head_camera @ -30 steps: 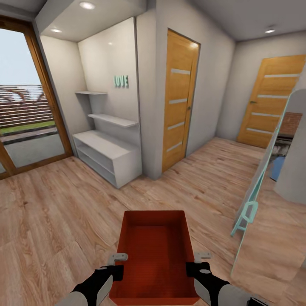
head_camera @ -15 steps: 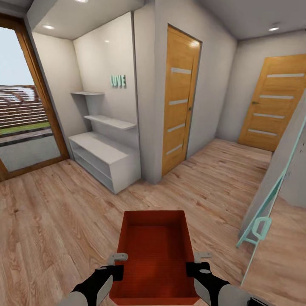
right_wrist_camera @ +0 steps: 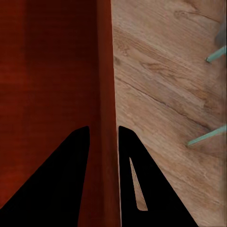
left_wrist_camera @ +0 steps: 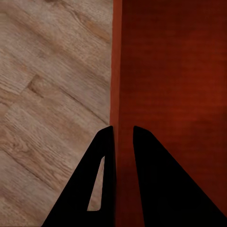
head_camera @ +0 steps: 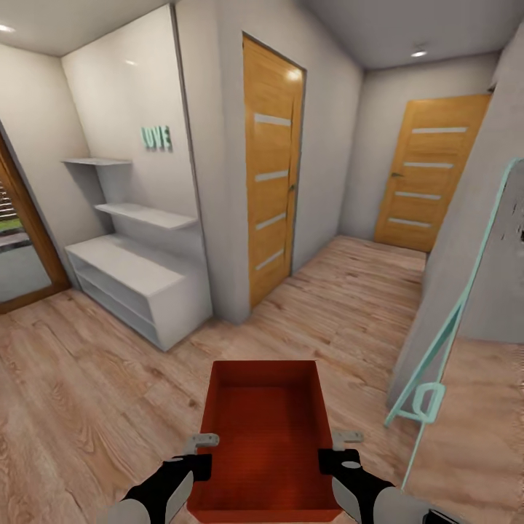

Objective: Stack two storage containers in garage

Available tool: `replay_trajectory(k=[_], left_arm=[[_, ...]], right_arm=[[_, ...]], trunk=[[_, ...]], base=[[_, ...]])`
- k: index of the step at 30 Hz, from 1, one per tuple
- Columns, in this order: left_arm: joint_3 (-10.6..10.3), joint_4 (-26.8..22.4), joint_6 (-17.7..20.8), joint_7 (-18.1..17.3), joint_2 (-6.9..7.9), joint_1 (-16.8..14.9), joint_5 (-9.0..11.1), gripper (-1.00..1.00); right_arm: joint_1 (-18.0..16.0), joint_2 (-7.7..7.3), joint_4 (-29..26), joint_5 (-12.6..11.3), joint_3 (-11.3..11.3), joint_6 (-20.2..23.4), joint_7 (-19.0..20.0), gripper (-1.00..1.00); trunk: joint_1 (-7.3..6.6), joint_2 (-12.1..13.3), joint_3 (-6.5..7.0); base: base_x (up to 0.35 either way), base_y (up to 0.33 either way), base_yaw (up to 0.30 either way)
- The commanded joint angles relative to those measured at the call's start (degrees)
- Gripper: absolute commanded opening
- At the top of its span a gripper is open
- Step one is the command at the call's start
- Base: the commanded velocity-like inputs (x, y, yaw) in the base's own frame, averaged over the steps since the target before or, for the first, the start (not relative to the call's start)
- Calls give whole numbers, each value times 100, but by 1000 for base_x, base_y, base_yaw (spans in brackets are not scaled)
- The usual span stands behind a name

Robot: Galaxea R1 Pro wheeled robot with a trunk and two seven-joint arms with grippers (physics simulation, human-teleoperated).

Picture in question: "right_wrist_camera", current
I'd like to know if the storage box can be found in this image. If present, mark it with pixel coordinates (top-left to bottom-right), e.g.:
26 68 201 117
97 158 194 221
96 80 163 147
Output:
0 0 121 227

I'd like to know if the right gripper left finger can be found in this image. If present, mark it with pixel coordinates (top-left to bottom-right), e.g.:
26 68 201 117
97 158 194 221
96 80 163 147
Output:
0 126 90 227

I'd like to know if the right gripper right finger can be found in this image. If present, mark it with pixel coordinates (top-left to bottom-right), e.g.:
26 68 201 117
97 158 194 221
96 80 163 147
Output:
118 126 199 227

